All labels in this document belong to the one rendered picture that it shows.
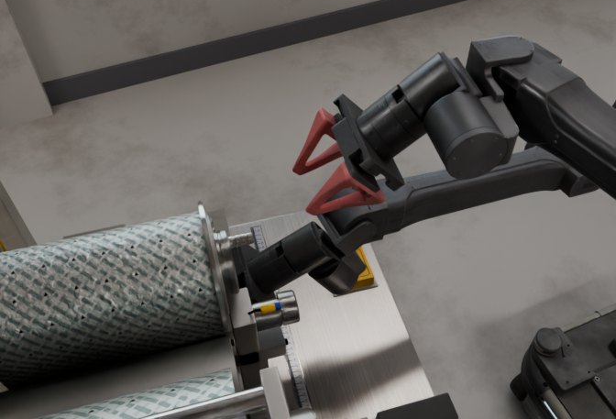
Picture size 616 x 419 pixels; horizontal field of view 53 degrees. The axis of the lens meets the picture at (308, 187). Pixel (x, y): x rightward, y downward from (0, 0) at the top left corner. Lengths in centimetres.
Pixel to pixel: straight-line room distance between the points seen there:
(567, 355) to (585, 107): 131
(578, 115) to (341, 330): 60
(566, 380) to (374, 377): 88
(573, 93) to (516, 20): 285
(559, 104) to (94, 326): 49
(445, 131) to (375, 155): 8
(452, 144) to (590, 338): 146
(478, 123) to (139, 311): 38
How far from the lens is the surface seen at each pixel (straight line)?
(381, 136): 61
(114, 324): 66
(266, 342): 78
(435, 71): 60
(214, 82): 291
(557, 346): 181
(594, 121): 59
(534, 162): 95
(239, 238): 70
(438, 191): 85
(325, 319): 106
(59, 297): 66
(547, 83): 60
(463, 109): 56
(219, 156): 256
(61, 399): 69
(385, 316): 107
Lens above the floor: 183
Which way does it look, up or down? 49 degrees down
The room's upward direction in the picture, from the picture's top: straight up
